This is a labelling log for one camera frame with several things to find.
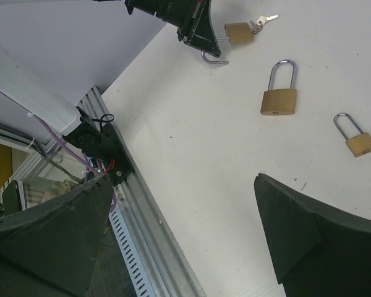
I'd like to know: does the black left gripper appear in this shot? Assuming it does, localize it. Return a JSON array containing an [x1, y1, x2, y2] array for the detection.
[[177, 1, 220, 58]]

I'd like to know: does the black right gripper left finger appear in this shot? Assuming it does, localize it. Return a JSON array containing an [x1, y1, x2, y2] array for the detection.
[[0, 174, 114, 296]]

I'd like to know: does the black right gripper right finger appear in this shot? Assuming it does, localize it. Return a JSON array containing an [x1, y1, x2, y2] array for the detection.
[[254, 174, 371, 296]]

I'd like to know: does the large brass padlock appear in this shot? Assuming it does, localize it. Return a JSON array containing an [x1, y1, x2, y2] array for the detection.
[[201, 22, 256, 66]]

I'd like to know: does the small silver key bunch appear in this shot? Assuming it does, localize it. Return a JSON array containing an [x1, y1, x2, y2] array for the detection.
[[250, 15, 279, 34]]

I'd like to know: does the long-shackle brass padlock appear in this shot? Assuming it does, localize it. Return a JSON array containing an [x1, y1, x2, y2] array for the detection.
[[260, 59, 297, 116]]

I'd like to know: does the small brass padlock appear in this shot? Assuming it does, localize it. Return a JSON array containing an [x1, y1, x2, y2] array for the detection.
[[333, 113, 371, 157]]

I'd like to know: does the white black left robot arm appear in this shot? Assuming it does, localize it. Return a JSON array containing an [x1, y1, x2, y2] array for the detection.
[[0, 1, 222, 179]]

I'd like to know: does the black smartphone on stand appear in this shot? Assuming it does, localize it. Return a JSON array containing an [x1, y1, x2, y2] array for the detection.
[[0, 180, 26, 216]]

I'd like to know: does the slotted cable duct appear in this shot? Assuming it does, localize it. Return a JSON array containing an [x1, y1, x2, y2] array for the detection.
[[24, 181, 152, 297]]

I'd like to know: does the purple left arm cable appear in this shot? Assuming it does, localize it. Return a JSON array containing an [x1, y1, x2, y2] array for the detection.
[[33, 114, 118, 214]]

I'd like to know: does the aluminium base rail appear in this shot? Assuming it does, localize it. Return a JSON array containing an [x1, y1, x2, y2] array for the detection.
[[77, 86, 208, 297]]

